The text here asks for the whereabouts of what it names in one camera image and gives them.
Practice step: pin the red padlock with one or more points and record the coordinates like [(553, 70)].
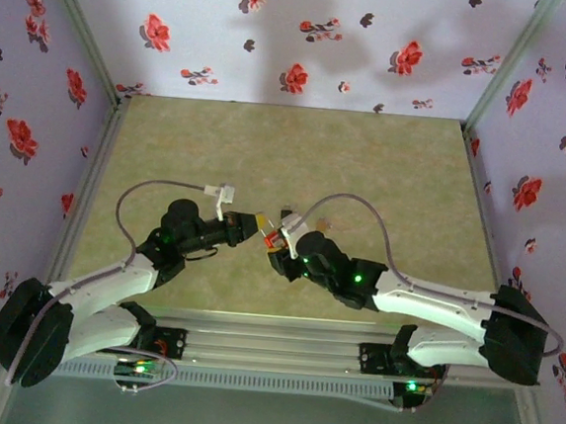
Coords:
[(273, 241)]

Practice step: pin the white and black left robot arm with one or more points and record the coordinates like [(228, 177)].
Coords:
[(102, 290)]

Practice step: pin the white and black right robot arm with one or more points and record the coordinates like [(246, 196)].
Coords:
[(433, 304)]

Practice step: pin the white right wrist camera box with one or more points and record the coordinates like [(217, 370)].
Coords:
[(292, 225)]

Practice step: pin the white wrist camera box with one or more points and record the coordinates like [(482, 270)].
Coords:
[(225, 194), (292, 225)]

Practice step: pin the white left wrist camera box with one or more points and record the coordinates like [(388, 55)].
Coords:
[(225, 194)]

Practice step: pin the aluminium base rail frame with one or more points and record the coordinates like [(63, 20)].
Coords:
[(271, 345)]

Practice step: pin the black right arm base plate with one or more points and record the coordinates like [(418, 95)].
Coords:
[(371, 358)]

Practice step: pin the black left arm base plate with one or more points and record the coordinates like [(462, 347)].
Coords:
[(174, 344)]

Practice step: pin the aluminium side rail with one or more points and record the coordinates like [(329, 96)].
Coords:
[(485, 215), (93, 170)]

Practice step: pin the aluminium corner post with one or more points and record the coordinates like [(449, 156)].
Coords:
[(506, 63), (82, 26)]

